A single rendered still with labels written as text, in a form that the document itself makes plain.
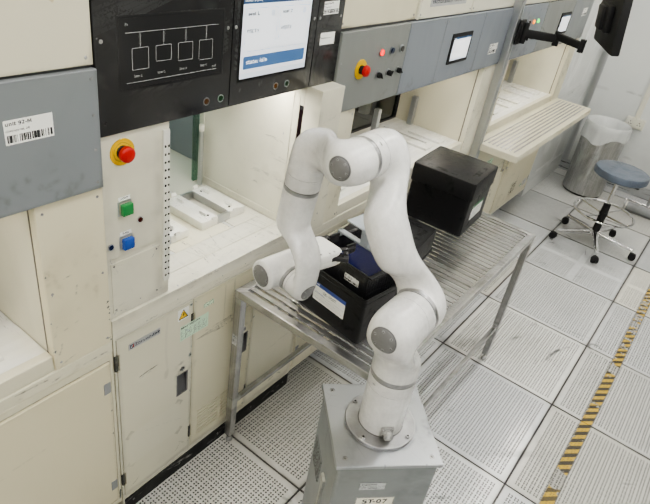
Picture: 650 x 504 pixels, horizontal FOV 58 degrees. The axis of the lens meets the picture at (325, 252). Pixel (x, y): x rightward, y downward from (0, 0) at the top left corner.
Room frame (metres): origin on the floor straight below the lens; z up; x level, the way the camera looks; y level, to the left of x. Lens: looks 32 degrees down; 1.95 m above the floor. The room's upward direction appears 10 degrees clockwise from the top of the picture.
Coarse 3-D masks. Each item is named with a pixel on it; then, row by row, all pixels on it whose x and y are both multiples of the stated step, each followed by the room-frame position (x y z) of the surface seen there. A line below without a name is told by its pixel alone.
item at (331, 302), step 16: (320, 272) 1.51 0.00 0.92; (320, 288) 1.50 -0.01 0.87; (336, 288) 1.46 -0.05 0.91; (304, 304) 1.54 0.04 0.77; (320, 304) 1.50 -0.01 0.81; (336, 304) 1.45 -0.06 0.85; (352, 304) 1.42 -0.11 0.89; (368, 304) 1.40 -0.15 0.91; (336, 320) 1.45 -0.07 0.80; (352, 320) 1.41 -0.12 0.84; (368, 320) 1.42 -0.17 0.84; (352, 336) 1.40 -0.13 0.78
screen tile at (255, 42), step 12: (252, 12) 1.58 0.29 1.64; (264, 12) 1.62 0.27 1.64; (276, 12) 1.66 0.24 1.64; (252, 24) 1.58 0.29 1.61; (264, 24) 1.62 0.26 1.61; (276, 24) 1.66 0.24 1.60; (252, 36) 1.58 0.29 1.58; (264, 36) 1.62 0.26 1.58; (252, 48) 1.59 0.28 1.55; (264, 48) 1.63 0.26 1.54
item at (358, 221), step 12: (360, 216) 1.62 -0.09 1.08; (360, 228) 1.55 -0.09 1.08; (348, 240) 1.67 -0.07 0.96; (360, 240) 1.58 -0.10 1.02; (348, 264) 1.49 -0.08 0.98; (336, 276) 1.51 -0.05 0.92; (348, 276) 1.48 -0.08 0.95; (360, 276) 1.46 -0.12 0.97; (372, 276) 1.44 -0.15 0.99; (384, 276) 1.50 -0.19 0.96; (348, 288) 1.48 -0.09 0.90; (360, 288) 1.45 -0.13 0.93; (372, 288) 1.46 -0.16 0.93; (384, 288) 1.51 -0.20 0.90
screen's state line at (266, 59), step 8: (248, 56) 1.57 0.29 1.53; (256, 56) 1.60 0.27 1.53; (264, 56) 1.63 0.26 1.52; (272, 56) 1.66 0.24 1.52; (280, 56) 1.69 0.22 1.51; (288, 56) 1.72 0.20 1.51; (296, 56) 1.75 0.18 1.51; (248, 64) 1.58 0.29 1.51; (256, 64) 1.60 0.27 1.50; (264, 64) 1.63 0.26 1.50
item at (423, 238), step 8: (352, 224) 1.96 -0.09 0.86; (416, 224) 2.05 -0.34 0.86; (424, 224) 2.07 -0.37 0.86; (416, 232) 1.99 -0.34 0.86; (424, 232) 2.00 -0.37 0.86; (432, 232) 2.01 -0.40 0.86; (416, 240) 1.93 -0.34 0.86; (424, 240) 1.94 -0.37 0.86; (432, 240) 2.02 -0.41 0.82; (416, 248) 1.87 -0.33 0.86; (424, 248) 1.94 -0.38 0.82; (424, 256) 1.97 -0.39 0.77
